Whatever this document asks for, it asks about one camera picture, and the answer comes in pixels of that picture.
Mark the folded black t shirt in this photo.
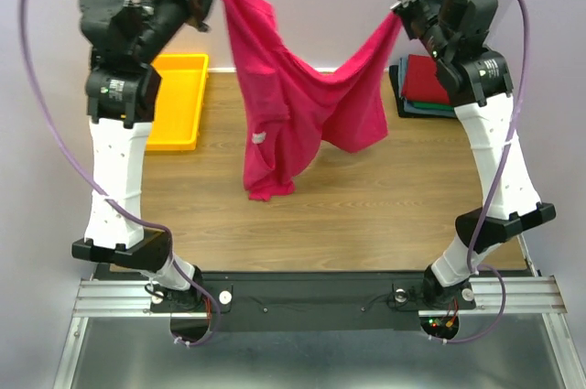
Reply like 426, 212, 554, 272
388, 65, 456, 119

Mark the folded blue grey t shirt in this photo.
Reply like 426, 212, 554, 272
397, 56, 409, 100

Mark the aluminium frame rail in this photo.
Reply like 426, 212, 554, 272
52, 150, 571, 389

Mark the yellow plastic tray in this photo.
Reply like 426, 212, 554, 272
146, 53, 209, 152

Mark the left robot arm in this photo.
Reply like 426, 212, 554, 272
71, 0, 213, 310

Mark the pink t shirt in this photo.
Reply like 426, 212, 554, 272
222, 0, 402, 201

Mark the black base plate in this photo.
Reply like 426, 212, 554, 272
150, 271, 477, 333

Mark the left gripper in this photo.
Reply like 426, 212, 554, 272
130, 0, 222, 64

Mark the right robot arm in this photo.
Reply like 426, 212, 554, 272
395, 0, 556, 307

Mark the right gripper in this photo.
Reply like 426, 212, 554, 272
395, 0, 456, 65

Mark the folded green t shirt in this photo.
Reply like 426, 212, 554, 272
403, 99, 455, 118

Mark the folded red t shirt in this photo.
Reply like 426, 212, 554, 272
401, 55, 450, 106

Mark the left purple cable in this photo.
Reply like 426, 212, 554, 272
17, 0, 223, 348

